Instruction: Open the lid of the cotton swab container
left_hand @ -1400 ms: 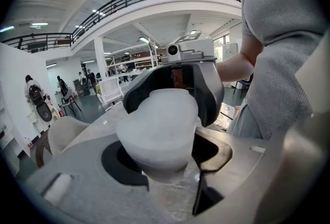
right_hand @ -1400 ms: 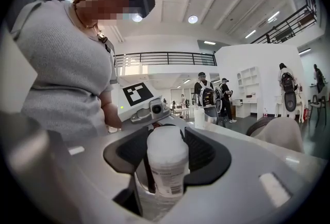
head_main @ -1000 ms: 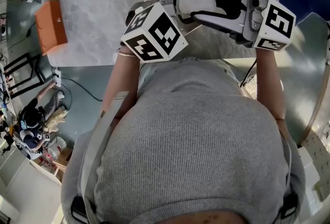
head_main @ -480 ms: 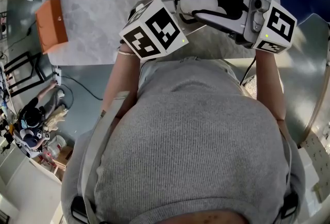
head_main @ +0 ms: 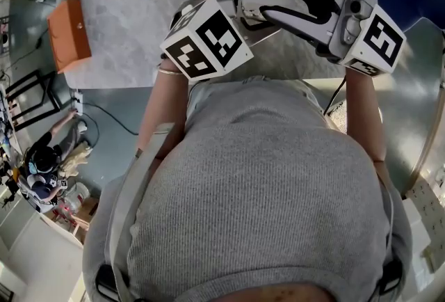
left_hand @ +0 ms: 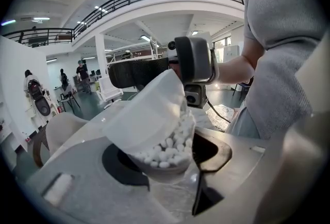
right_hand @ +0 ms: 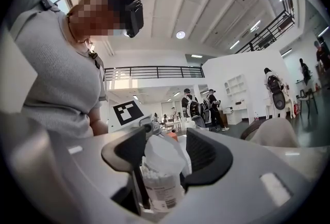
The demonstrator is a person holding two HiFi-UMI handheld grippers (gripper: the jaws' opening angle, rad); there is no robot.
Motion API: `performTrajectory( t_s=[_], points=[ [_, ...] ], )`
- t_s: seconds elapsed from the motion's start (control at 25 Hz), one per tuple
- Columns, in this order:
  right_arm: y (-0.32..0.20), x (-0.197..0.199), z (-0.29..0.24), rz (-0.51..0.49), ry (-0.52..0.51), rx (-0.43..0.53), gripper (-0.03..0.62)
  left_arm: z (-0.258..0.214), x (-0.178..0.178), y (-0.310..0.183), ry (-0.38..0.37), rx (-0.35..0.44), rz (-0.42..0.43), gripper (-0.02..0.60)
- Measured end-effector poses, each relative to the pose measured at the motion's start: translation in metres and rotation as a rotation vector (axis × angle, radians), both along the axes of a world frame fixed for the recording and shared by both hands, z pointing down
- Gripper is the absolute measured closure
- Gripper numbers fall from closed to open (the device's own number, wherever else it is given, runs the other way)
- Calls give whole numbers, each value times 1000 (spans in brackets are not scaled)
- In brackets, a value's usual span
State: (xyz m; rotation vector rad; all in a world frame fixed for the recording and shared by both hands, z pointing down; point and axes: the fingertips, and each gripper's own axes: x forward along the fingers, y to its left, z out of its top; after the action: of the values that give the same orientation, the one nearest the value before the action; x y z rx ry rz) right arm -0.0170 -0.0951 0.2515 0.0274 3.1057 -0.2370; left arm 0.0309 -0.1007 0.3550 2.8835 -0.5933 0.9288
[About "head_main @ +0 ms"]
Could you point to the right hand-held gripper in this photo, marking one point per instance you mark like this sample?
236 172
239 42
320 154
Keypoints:
379 39

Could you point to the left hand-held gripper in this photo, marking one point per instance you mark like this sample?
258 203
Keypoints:
208 39

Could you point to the person's left forearm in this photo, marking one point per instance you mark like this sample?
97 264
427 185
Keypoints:
163 109

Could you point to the person's right forearm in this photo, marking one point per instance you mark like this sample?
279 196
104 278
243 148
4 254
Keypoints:
363 112

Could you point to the orange rectangular box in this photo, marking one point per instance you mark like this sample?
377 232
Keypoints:
69 36

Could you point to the brown cardboard box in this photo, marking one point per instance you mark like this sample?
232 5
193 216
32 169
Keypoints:
90 206

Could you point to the person's light grey trousers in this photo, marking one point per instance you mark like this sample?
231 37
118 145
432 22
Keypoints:
215 99

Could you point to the patterned cushion wooden chair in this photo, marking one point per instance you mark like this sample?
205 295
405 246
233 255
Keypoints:
339 116

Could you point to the white power strip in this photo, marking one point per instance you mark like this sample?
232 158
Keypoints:
78 102

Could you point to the person's grey knit top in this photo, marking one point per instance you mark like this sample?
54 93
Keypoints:
257 206

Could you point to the white pegboard panel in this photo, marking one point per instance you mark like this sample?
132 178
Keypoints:
426 210

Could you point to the clear plastic container red label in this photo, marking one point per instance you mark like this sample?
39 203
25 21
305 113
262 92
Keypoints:
77 198

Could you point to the black metal frame table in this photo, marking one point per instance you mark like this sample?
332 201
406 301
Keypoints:
55 93

